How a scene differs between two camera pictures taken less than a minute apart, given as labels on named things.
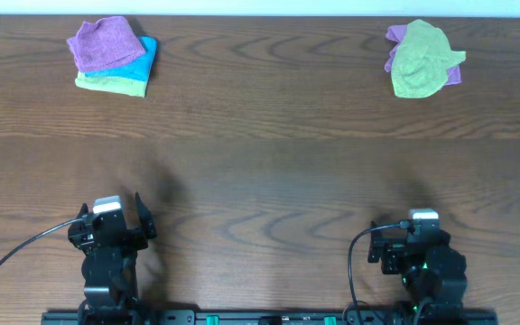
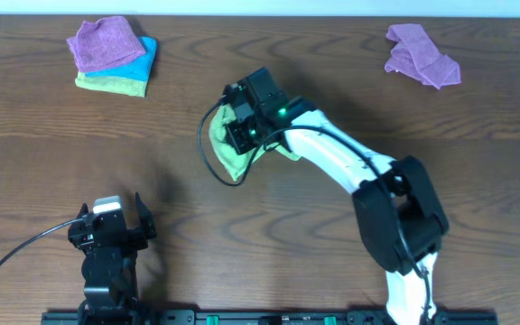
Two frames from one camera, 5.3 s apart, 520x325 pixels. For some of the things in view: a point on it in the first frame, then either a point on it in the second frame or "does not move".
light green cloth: [422, 60] → [236, 163]
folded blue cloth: [140, 71] does not move
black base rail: [273, 317] does not move
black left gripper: [112, 230] does not move
